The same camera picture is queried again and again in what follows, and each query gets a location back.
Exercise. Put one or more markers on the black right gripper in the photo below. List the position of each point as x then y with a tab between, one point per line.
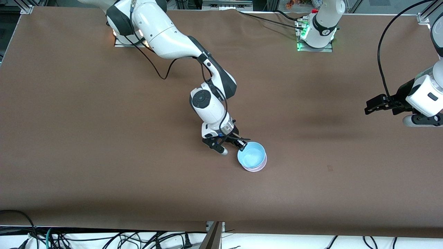
233	135

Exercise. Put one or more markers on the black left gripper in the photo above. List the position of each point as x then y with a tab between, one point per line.
401	93

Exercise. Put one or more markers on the blue bowl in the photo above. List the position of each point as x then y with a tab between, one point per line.
254	157

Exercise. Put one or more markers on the pink bowl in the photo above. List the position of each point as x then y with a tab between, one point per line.
254	169

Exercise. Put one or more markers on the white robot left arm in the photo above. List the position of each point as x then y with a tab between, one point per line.
325	20

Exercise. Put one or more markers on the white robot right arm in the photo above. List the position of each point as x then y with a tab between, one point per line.
162	31

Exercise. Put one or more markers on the aluminium profile bar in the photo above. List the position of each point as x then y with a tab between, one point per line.
214	238

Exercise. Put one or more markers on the black power plug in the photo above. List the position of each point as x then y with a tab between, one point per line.
187	241

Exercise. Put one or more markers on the colourful background objects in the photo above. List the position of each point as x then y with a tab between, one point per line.
292	4

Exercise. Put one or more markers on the brown table cover sheet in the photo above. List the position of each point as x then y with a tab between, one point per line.
104	138

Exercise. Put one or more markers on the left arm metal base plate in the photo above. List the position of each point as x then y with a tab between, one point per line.
328	50

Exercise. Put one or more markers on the metal corner bracket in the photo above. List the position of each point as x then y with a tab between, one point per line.
27	9
423	18

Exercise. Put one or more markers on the aluminium frame extrusion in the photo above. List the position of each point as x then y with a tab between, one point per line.
434	7

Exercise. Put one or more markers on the aluminium frame rail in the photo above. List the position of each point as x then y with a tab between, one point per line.
226	5

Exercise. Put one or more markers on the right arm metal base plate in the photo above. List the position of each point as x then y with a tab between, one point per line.
119	44

